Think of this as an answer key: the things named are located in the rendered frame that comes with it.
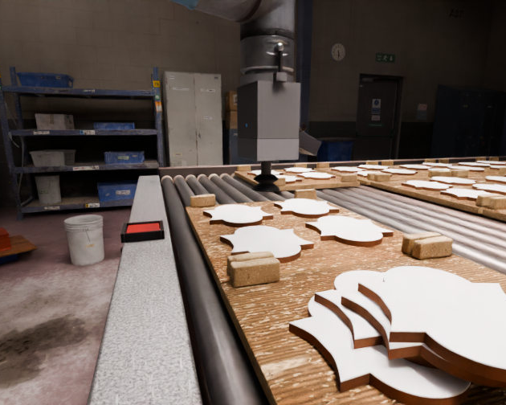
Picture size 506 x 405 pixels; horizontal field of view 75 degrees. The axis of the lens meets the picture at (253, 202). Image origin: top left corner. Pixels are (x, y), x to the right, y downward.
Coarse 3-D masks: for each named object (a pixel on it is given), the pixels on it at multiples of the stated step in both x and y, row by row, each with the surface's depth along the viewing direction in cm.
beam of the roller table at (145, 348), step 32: (160, 192) 106; (128, 256) 53; (160, 256) 53; (128, 288) 42; (160, 288) 42; (128, 320) 35; (160, 320) 35; (128, 352) 30; (160, 352) 30; (192, 352) 30; (96, 384) 26; (128, 384) 26; (160, 384) 26; (192, 384) 26
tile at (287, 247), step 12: (240, 228) 57; (252, 228) 57; (264, 228) 57; (276, 228) 57; (228, 240) 52; (240, 240) 51; (252, 240) 51; (264, 240) 51; (276, 240) 51; (288, 240) 51; (300, 240) 51; (240, 252) 47; (276, 252) 46; (288, 252) 46; (300, 252) 48
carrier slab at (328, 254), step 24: (192, 216) 69; (288, 216) 69; (360, 216) 69; (216, 240) 54; (312, 240) 54; (384, 240) 54; (216, 264) 44; (288, 264) 44; (312, 264) 44; (336, 264) 44
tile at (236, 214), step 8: (216, 208) 72; (224, 208) 72; (232, 208) 72; (240, 208) 72; (248, 208) 72; (256, 208) 72; (208, 216) 69; (216, 216) 65; (224, 216) 65; (232, 216) 65; (240, 216) 65; (248, 216) 65; (256, 216) 65; (264, 216) 66; (272, 216) 66; (224, 224) 63; (232, 224) 61; (240, 224) 61; (248, 224) 61; (256, 224) 62
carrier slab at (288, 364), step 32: (448, 256) 47; (224, 288) 38; (256, 288) 38; (288, 288) 38; (320, 288) 38; (256, 320) 32; (288, 320) 32; (256, 352) 27; (288, 352) 27; (288, 384) 24; (320, 384) 24
